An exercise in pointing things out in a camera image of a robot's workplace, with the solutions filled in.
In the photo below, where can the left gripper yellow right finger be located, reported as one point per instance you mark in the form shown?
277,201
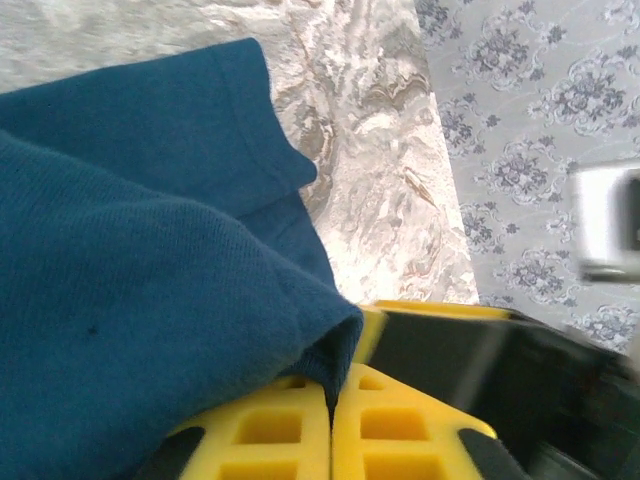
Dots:
345,440

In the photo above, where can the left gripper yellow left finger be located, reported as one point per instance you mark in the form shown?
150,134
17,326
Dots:
215,430

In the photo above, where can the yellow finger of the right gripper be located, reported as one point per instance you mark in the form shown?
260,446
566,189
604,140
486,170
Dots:
370,335

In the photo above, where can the blue t-shirt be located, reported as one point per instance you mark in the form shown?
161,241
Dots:
125,250

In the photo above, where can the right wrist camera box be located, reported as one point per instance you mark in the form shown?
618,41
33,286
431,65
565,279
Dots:
605,225

